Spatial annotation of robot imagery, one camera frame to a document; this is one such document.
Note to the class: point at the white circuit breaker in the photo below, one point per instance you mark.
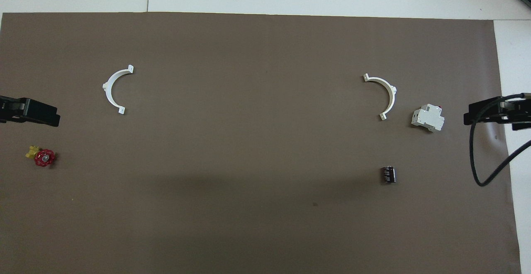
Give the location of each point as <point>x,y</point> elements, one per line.
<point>427,118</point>

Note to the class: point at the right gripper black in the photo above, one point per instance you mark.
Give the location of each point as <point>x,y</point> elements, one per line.
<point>507,110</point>

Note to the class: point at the brown paper table mat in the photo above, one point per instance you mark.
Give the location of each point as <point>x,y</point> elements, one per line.
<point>249,203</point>

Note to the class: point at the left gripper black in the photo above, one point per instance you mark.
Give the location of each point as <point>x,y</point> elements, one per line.
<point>17,108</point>

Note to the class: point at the small black cylindrical capacitor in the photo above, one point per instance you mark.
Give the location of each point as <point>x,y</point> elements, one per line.
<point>388,174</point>

